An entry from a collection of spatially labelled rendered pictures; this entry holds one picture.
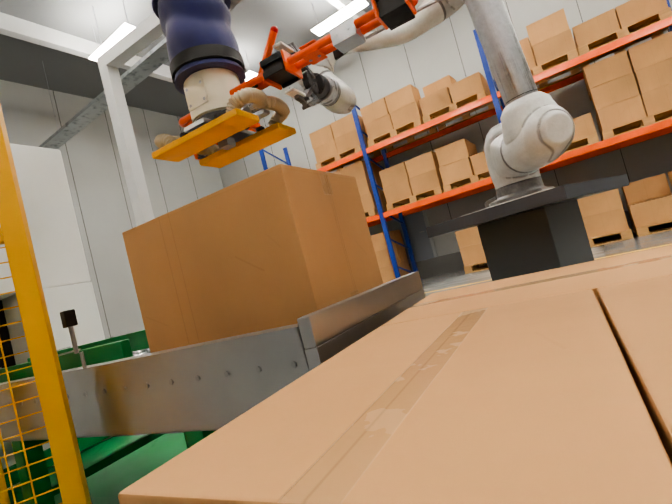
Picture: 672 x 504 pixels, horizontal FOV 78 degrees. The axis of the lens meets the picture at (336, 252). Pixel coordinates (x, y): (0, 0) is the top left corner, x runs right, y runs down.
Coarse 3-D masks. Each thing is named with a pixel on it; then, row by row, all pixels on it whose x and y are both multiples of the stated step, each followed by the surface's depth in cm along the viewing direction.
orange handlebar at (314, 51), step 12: (372, 12) 102; (360, 24) 104; (372, 24) 106; (300, 48) 112; (312, 48) 110; (324, 48) 113; (288, 60) 113; (300, 60) 116; (312, 60) 114; (240, 84) 122; (252, 84) 120; (264, 84) 122; (180, 120) 133; (216, 144) 163
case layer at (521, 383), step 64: (640, 256) 90; (448, 320) 74; (512, 320) 61; (576, 320) 52; (640, 320) 45; (320, 384) 53; (384, 384) 46; (448, 384) 41; (512, 384) 37; (576, 384) 33; (640, 384) 33; (192, 448) 42; (256, 448) 37; (320, 448) 34; (384, 448) 31; (448, 448) 28; (512, 448) 26; (576, 448) 24; (640, 448) 23
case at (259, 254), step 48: (240, 192) 101; (288, 192) 95; (336, 192) 116; (144, 240) 119; (192, 240) 110; (240, 240) 102; (288, 240) 96; (336, 240) 109; (144, 288) 121; (192, 288) 111; (240, 288) 104; (288, 288) 97; (336, 288) 103; (192, 336) 113
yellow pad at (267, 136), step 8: (256, 128) 134; (264, 128) 135; (272, 128) 126; (280, 128) 126; (288, 128) 130; (248, 136) 131; (256, 136) 129; (264, 136) 129; (272, 136) 131; (280, 136) 133; (288, 136) 135; (240, 144) 132; (248, 144) 133; (256, 144) 134; (264, 144) 136; (216, 152) 137; (224, 152) 136; (232, 152) 136; (240, 152) 138; (248, 152) 140; (200, 160) 141; (208, 160) 139; (216, 160) 140; (224, 160) 142; (232, 160) 144
